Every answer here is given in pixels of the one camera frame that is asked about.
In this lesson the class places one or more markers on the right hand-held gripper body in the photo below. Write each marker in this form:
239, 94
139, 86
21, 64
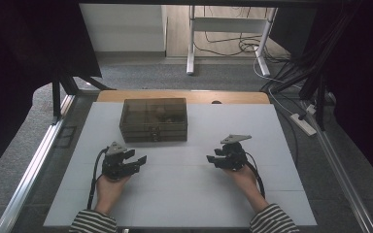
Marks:
234, 157

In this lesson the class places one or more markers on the smoky transparent drawer box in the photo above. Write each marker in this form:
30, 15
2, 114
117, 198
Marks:
153, 119

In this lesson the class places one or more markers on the white cabinet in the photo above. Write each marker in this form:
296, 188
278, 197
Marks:
123, 27

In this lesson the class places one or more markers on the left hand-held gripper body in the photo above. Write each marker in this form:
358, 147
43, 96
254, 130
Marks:
115, 166

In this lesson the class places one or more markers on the dark curtain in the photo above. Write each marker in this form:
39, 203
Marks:
362, 81
19, 64

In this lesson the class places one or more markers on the aluminium floor rail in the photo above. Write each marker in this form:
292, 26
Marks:
340, 168
29, 174

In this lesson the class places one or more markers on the white metal desk frame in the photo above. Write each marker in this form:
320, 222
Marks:
228, 24

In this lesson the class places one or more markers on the black metal stand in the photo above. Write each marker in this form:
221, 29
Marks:
56, 97
320, 103

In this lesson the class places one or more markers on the person's left hand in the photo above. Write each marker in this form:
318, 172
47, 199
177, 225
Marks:
108, 192

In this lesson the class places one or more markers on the wooden table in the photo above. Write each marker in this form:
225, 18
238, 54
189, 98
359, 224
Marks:
181, 96

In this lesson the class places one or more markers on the white foam board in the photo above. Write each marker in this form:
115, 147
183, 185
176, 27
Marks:
181, 194

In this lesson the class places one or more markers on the white power adapter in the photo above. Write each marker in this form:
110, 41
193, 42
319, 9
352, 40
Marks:
311, 109

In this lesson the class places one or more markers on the white power strip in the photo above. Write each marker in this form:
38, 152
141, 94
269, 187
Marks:
303, 124

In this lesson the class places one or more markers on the person's right hand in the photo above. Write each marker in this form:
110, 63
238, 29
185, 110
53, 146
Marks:
247, 184

